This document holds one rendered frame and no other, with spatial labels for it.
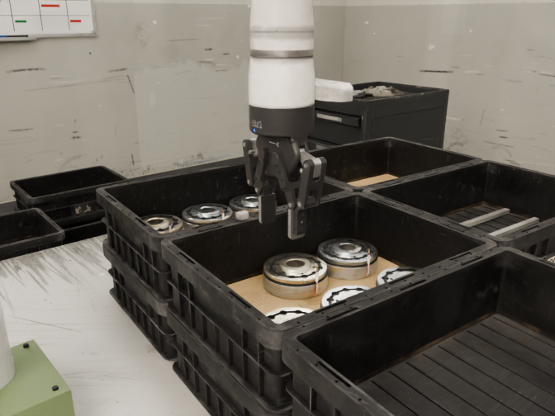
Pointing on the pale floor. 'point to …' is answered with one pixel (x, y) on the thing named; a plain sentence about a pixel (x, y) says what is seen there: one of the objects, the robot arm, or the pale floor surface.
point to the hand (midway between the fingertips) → (281, 218)
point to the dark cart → (382, 117)
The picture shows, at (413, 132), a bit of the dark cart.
